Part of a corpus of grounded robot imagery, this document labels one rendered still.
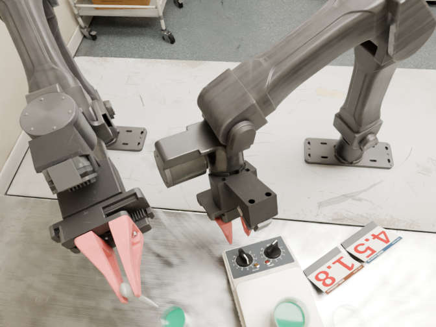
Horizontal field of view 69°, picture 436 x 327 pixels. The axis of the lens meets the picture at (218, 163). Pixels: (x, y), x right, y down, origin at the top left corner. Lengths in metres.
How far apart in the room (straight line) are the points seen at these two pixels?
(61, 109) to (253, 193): 0.25
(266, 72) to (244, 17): 2.36
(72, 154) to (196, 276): 0.43
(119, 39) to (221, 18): 0.80
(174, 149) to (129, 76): 0.61
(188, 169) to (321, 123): 0.50
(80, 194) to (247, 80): 0.23
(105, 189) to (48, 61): 0.21
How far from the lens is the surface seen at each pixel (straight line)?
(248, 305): 0.58
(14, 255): 0.83
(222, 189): 0.46
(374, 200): 0.79
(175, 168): 0.43
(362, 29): 0.44
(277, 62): 0.40
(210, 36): 2.58
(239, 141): 0.40
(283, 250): 0.64
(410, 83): 1.04
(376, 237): 0.73
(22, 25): 0.53
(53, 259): 0.79
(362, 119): 0.65
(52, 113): 0.37
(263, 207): 0.42
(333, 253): 0.71
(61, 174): 0.32
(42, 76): 0.49
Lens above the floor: 1.56
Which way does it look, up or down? 59 degrees down
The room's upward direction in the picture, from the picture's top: 6 degrees counter-clockwise
